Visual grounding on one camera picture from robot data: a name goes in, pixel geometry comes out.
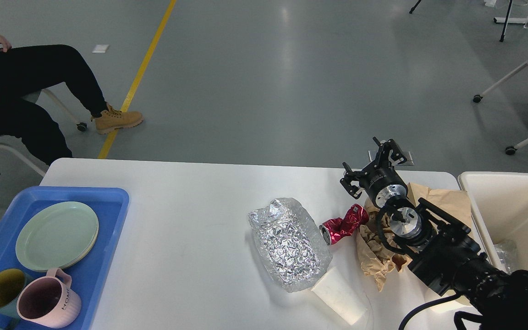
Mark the black tripod stand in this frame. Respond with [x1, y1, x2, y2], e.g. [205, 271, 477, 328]
[407, 0, 528, 44]

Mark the white paper cup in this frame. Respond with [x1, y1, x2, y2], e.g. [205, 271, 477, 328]
[311, 267, 369, 325]

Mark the clear plastic in bin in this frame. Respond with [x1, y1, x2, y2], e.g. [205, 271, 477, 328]
[493, 239, 519, 275]

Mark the blue plastic tray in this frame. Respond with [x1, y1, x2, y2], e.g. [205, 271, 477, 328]
[0, 186, 129, 330]

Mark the white paper scrap on floor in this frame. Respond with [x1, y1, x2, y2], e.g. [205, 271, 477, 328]
[92, 44, 109, 54]

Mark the pink HOME mug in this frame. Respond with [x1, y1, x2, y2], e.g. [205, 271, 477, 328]
[16, 268, 82, 329]

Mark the teal mug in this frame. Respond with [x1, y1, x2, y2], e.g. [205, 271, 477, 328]
[0, 268, 35, 330]

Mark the crumpled aluminium foil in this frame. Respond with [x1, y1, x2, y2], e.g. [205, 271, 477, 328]
[247, 197, 332, 293]

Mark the crushed red can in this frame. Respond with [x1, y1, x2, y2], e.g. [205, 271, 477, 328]
[319, 204, 369, 246]

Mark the green plate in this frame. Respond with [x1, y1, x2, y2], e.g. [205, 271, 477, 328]
[15, 201, 100, 272]

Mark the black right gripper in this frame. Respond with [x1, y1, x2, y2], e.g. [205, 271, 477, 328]
[340, 137, 409, 209]

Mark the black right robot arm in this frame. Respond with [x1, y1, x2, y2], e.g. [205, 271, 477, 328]
[340, 138, 528, 330]

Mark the beige plastic bin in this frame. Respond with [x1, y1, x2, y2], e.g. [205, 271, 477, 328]
[458, 172, 528, 271]

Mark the crumpled brown paper bag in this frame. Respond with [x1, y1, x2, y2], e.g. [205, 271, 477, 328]
[355, 182, 473, 291]

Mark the seated person in black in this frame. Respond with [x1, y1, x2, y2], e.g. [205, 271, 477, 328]
[0, 23, 109, 165]

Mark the tan work boot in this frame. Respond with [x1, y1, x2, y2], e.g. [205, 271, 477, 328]
[91, 103, 144, 134]

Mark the pink plate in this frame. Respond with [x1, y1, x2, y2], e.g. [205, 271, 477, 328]
[60, 228, 99, 270]

